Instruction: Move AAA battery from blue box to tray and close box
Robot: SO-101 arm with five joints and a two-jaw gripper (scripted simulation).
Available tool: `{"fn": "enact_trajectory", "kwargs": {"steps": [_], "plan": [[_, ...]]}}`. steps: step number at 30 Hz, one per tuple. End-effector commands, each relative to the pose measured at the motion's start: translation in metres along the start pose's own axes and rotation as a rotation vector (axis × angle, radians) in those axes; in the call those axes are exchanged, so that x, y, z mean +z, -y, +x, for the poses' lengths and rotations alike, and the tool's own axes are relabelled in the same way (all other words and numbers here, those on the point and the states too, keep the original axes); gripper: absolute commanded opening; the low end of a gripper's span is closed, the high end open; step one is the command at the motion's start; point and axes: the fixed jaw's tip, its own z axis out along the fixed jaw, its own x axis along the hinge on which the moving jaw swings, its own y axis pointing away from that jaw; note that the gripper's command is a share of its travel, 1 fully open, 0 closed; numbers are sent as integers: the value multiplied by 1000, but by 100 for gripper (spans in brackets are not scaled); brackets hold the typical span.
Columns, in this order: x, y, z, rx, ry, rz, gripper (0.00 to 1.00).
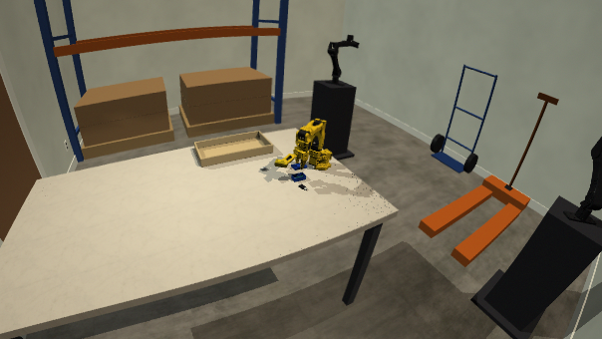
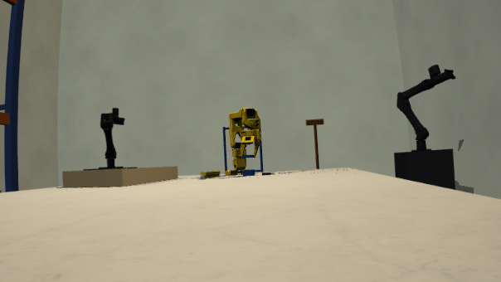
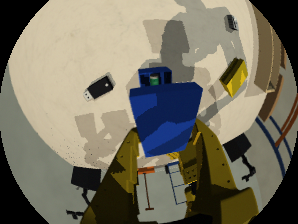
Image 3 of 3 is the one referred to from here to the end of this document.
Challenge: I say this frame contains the green aaa battery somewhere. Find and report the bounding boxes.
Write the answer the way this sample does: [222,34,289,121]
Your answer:
[150,74,159,86]

